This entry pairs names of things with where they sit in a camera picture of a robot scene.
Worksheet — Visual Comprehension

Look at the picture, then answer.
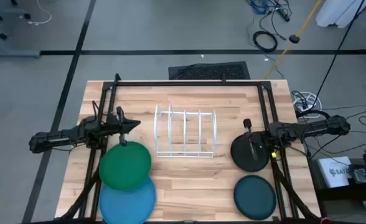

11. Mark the white printed booklet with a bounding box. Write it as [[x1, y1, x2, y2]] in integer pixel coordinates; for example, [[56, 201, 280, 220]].
[[318, 156, 354, 189]]

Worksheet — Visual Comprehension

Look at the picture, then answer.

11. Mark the yellow strap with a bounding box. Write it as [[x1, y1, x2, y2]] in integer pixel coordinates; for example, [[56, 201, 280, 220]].
[[263, 0, 324, 80]]

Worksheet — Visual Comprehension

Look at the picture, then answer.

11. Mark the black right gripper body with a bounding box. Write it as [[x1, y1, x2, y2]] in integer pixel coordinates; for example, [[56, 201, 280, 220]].
[[233, 129, 274, 154]]

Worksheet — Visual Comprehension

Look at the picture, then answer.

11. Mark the green plate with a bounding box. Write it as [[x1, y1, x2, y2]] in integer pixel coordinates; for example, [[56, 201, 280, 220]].
[[98, 141, 153, 192]]

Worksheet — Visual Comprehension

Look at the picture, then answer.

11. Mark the dark teal plate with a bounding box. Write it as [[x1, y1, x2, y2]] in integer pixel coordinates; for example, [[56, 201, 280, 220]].
[[233, 174, 278, 222]]

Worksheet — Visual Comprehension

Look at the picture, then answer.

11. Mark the black power strip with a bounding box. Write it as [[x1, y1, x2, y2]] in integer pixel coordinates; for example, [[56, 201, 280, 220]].
[[274, 6, 291, 23]]

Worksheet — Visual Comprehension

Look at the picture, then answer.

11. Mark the black floor mat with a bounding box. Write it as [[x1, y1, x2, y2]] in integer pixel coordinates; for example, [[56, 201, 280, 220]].
[[167, 61, 251, 80]]

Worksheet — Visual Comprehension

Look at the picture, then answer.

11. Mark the white wire dish rack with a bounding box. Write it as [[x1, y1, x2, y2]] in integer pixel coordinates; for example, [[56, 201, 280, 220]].
[[154, 104, 218, 159]]

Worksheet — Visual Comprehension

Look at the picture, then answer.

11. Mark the blue cable bundle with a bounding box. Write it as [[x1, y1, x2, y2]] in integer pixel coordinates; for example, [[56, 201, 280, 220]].
[[246, 0, 270, 16]]

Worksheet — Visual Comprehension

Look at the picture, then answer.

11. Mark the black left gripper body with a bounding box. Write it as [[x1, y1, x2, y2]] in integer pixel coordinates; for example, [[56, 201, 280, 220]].
[[106, 114, 141, 136]]

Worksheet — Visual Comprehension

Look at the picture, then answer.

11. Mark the white bag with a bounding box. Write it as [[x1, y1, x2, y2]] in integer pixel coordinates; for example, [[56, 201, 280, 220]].
[[315, 0, 366, 29]]

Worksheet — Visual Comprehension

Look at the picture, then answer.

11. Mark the black metal table frame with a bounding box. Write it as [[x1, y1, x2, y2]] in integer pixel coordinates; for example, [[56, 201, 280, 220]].
[[58, 73, 327, 224]]

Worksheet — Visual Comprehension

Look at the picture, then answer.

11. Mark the grey foot bar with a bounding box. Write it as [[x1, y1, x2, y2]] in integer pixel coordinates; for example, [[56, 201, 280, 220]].
[[0, 49, 41, 59]]

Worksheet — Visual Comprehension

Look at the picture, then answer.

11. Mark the office chair base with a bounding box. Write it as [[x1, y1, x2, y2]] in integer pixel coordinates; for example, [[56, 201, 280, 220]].
[[0, 0, 33, 42]]

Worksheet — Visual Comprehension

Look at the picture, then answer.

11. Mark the white cable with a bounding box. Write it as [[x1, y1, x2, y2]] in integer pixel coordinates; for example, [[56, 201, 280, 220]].
[[27, 0, 53, 26]]

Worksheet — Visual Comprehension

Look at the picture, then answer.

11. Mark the blue plate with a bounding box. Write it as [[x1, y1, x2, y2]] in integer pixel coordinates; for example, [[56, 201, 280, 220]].
[[98, 177, 157, 224]]

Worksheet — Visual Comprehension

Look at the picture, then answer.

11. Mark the long black cable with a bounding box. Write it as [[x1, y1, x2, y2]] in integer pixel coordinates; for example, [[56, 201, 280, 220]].
[[314, 0, 366, 102]]

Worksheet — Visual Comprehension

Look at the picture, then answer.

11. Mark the coiled black cable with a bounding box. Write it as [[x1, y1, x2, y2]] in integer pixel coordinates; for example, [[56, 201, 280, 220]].
[[252, 30, 279, 54]]

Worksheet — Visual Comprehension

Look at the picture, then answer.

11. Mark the black cart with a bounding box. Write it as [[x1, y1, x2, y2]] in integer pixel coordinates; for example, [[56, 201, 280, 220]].
[[309, 157, 366, 224]]

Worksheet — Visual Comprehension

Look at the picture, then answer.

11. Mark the black plate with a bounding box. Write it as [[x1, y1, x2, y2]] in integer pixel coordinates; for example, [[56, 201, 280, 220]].
[[230, 131, 270, 173]]

